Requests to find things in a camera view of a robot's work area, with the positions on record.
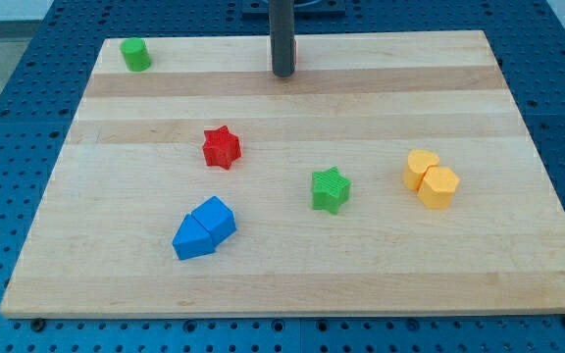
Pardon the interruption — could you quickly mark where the green cylinder block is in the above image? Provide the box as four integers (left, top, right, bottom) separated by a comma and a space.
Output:
120, 37, 151, 72

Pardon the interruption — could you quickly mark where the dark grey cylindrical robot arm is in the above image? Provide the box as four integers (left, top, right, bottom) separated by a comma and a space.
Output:
268, 0, 295, 78

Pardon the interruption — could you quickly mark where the blue cube block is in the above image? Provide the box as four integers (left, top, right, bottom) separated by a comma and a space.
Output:
191, 196, 236, 246

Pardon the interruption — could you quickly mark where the yellow heart block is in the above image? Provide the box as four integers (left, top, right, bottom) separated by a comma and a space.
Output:
402, 149, 440, 191

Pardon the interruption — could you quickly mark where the yellow hexagon block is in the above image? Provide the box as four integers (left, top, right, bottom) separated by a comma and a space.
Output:
417, 166, 460, 210

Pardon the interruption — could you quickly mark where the blue triangle block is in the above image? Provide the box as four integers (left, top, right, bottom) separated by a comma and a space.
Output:
172, 214, 215, 261

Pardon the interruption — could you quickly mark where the wooden board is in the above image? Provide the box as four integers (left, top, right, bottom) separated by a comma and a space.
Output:
0, 30, 565, 319

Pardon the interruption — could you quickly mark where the green star block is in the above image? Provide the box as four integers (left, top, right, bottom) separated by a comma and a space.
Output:
311, 167, 351, 215

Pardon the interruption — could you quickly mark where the red star block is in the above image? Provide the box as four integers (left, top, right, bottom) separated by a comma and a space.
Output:
202, 126, 241, 170

